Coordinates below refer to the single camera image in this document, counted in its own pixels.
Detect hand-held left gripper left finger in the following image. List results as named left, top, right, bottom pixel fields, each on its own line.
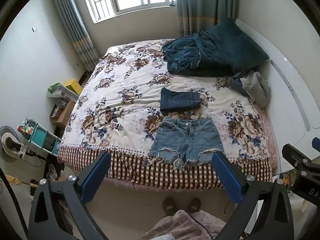
left=28, top=152, right=112, bottom=240

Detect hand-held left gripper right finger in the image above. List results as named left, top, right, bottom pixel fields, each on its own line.
left=212, top=151, right=295, bottom=240

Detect light blue denim shorts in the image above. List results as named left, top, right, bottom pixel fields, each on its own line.
left=149, top=116, right=225, bottom=173

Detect folded dark denim pants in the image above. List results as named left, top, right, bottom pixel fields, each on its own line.
left=159, top=87, right=202, bottom=113

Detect pink bed sheet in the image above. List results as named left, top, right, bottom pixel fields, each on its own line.
left=252, top=102, right=279, bottom=171

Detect brown slipper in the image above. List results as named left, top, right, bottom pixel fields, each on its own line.
left=187, top=197, right=202, bottom=214
left=162, top=197, right=178, bottom=217

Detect white slippers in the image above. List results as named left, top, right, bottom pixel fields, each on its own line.
left=47, top=163, right=66, bottom=183

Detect white headboard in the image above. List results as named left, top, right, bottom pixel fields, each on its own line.
left=235, top=18, right=320, bottom=133

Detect pink plaid pajama trousers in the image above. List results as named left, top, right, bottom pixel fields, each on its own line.
left=140, top=210, right=227, bottom=240

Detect teal shelf unit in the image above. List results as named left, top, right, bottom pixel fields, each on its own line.
left=21, top=118, right=62, bottom=156

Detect cardboard box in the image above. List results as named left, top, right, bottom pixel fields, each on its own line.
left=50, top=100, right=76, bottom=128

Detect grey garment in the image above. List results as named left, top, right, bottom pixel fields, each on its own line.
left=240, top=70, right=271, bottom=108

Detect yellow broom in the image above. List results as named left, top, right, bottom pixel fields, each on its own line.
left=5, top=175, right=38, bottom=188

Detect standing fan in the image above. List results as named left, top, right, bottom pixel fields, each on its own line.
left=0, top=126, right=28, bottom=164

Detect white and green container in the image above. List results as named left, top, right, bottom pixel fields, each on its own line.
left=46, top=82, right=79, bottom=103

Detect bed with floral cover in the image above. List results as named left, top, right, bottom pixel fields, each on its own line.
left=57, top=39, right=273, bottom=191

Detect blue-grey garment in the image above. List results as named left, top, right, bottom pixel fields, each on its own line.
left=229, top=71, right=251, bottom=93

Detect yellow box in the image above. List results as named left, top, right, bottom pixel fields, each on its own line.
left=63, top=78, right=83, bottom=96

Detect teal pillow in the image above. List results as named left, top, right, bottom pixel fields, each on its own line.
left=206, top=17, right=270, bottom=73

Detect dark blue quilt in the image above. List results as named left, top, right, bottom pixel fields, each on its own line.
left=162, top=31, right=236, bottom=77

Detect grey striped curtain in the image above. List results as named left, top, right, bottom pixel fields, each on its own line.
left=48, top=0, right=101, bottom=73
left=173, top=0, right=241, bottom=39

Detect purple cable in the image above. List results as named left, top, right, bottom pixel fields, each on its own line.
left=189, top=212, right=213, bottom=240

